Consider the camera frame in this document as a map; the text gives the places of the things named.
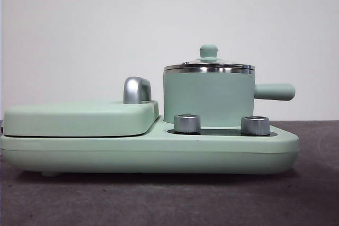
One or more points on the mint green grill cover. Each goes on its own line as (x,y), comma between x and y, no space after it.
(79,117)

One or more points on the mint green breakfast maker base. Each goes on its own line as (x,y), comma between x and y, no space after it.
(79,154)

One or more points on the mint green steamer pot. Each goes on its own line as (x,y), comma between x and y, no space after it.
(206,96)

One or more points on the glass lid with green knob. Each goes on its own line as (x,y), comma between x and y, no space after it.
(208,51)

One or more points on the silver control knob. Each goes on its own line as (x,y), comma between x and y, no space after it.
(186,124)
(255,125)

